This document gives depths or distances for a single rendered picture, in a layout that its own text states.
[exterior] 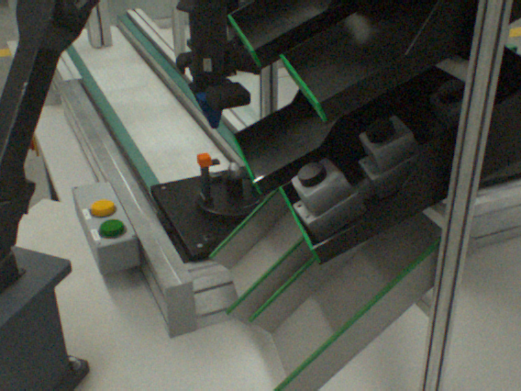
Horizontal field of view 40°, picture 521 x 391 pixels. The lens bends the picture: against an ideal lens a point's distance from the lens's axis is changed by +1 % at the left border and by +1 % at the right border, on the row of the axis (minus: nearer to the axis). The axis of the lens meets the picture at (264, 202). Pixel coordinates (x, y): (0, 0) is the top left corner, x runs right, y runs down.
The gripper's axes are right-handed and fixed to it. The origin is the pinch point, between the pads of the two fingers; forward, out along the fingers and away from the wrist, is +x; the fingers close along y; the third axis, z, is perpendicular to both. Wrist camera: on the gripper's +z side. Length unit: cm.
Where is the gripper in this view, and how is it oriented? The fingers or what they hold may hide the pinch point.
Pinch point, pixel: (213, 108)
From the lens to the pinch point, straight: 115.6
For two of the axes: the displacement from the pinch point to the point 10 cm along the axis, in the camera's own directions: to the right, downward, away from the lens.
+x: 0.1, 8.4, 5.5
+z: 9.2, -2.3, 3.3
